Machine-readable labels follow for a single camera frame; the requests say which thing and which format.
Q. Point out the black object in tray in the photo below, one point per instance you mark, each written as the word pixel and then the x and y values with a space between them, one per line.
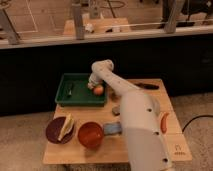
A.
pixel 69 91

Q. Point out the blue sponge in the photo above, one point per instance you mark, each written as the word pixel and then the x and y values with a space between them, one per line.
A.
pixel 112 128

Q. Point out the red yellow apple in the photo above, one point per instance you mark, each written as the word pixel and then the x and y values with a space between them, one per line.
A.
pixel 98 90

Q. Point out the orange red bowl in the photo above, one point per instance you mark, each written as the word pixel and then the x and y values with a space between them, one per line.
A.
pixel 90 135

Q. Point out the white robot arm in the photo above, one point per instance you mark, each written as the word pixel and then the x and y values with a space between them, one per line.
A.
pixel 146 146

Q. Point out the yellow banana slice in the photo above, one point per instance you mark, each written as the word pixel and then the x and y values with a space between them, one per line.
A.
pixel 67 127

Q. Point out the green plastic tray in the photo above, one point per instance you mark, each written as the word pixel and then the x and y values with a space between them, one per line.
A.
pixel 82 96

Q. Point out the grey rectangular block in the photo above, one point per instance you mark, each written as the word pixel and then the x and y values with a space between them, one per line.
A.
pixel 116 110

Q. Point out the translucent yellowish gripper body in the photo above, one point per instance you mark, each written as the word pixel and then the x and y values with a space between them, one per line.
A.
pixel 91 85

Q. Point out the dark brown plate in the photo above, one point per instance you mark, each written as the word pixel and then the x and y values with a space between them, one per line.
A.
pixel 53 131

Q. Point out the black handled knife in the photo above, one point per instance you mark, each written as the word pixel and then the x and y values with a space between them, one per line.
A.
pixel 147 86

